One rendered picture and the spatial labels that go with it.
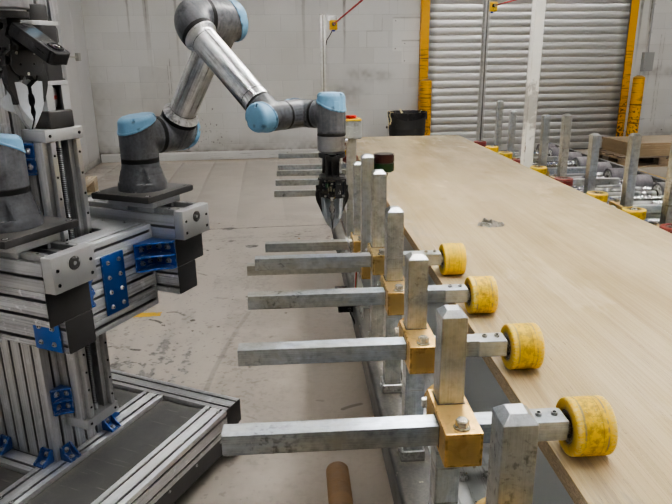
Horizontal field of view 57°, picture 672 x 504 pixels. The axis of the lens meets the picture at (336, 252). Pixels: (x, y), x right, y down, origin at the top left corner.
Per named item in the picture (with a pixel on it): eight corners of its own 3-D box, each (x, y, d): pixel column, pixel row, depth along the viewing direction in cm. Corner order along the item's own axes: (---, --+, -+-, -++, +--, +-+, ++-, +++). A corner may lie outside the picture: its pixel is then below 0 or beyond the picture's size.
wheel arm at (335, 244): (265, 255, 204) (264, 242, 203) (265, 252, 207) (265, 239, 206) (397, 251, 207) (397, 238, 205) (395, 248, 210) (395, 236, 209)
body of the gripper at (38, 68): (16, 79, 123) (5, 13, 119) (48, 79, 120) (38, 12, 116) (-19, 80, 116) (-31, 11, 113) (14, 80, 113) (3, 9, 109)
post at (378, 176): (371, 349, 166) (372, 170, 152) (370, 344, 169) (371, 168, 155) (384, 349, 166) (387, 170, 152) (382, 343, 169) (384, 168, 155)
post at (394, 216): (384, 412, 143) (387, 208, 129) (382, 404, 146) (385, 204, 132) (399, 411, 143) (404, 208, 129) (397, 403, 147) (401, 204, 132)
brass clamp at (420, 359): (406, 375, 104) (406, 347, 103) (393, 340, 117) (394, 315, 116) (442, 373, 105) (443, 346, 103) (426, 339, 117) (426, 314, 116)
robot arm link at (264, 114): (163, -17, 163) (273, 111, 150) (195, -13, 171) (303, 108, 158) (149, 21, 170) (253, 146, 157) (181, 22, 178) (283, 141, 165)
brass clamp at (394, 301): (384, 316, 128) (385, 293, 127) (376, 292, 141) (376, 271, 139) (414, 315, 128) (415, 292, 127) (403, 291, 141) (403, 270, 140)
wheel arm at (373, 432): (222, 458, 81) (220, 434, 80) (225, 442, 85) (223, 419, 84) (593, 440, 84) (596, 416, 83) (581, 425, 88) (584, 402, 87)
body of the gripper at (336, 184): (318, 201, 164) (317, 155, 160) (317, 194, 172) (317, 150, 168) (347, 200, 164) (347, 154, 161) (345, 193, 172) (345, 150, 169)
